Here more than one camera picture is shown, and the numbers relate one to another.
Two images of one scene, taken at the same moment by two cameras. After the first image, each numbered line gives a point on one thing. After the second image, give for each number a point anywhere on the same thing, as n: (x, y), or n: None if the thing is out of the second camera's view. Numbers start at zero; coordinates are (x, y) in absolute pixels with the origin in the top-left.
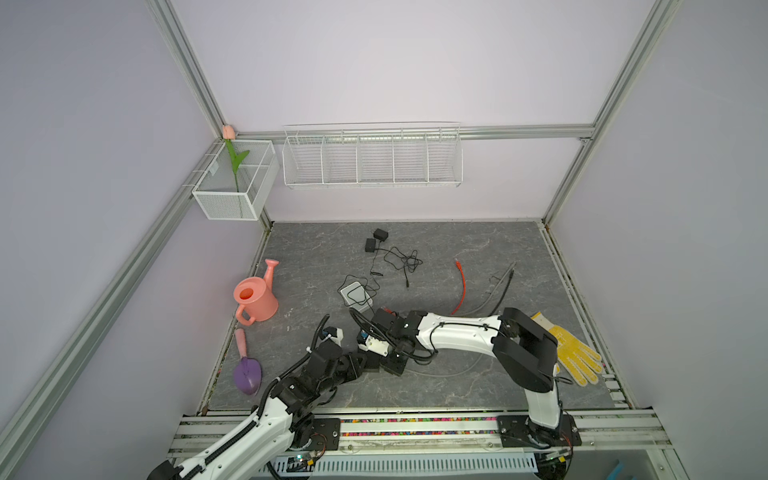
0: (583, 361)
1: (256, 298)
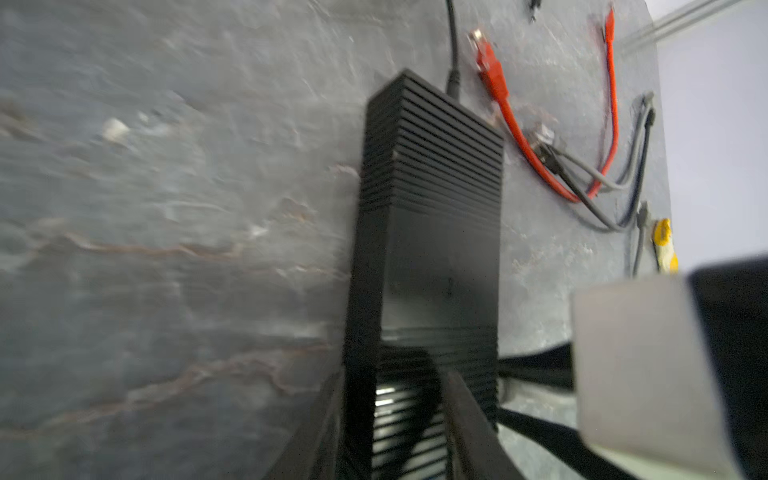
0: (666, 256)
1: None
